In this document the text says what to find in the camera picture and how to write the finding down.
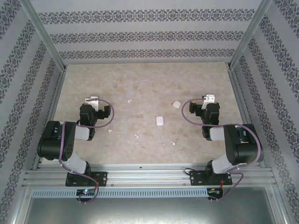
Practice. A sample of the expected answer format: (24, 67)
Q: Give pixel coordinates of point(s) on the right aluminium frame post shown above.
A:
(248, 35)

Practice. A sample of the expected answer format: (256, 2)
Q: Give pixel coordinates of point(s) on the long aluminium base rail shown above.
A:
(149, 175)

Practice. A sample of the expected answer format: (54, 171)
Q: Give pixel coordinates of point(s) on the right aluminium side rail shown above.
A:
(241, 105)

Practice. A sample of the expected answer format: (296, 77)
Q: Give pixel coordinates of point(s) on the aluminium frame beam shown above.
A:
(280, 205)
(19, 205)

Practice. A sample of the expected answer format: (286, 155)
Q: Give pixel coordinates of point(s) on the right lower aluminium frame beam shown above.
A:
(280, 205)

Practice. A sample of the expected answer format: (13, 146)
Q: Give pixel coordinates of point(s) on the left lower aluminium frame beam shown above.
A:
(19, 205)

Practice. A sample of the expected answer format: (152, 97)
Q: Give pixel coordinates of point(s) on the white rectangular earbud charging case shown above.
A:
(159, 121)

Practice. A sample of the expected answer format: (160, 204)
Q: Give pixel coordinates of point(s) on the left aluminium frame post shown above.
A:
(45, 35)

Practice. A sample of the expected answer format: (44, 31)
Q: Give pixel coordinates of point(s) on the left aluminium side rail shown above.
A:
(54, 105)

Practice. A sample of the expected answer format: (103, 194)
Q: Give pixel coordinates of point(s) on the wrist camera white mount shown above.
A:
(208, 99)
(92, 100)

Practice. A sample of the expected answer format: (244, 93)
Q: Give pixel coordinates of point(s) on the aluminium side rail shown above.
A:
(241, 105)
(54, 105)

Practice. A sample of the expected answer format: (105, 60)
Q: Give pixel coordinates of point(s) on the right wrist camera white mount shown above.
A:
(208, 99)

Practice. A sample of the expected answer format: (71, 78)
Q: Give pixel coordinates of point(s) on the small circuit board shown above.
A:
(215, 191)
(86, 192)

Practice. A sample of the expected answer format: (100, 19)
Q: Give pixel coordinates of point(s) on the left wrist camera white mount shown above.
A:
(92, 100)

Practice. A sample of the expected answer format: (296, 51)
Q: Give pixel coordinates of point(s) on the aluminium frame post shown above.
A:
(45, 35)
(248, 35)

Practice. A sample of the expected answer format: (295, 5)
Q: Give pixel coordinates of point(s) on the left small circuit board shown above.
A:
(86, 192)

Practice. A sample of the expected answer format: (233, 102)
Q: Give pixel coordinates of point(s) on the right small circuit board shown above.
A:
(215, 191)

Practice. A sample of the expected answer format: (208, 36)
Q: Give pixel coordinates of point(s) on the grey sheet metal panel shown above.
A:
(149, 212)

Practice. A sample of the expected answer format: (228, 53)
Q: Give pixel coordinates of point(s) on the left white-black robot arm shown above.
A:
(53, 144)

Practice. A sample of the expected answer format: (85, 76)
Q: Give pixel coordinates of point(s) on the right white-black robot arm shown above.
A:
(245, 151)

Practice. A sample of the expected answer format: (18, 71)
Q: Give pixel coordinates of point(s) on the small rounded white charging case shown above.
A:
(176, 103)

